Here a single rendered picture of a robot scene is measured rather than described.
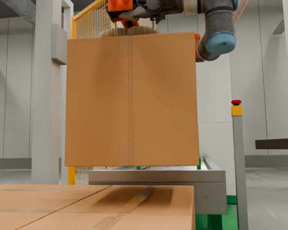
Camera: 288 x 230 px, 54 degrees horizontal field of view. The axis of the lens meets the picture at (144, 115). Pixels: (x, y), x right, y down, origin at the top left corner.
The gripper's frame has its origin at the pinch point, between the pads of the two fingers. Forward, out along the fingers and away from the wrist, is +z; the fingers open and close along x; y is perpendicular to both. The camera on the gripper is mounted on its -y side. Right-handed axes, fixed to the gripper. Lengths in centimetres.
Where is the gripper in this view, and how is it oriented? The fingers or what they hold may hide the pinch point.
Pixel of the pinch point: (121, 4)
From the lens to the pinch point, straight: 101.3
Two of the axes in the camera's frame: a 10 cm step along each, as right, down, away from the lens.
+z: -9.8, 0.4, 1.8
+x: -0.2, -9.9, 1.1
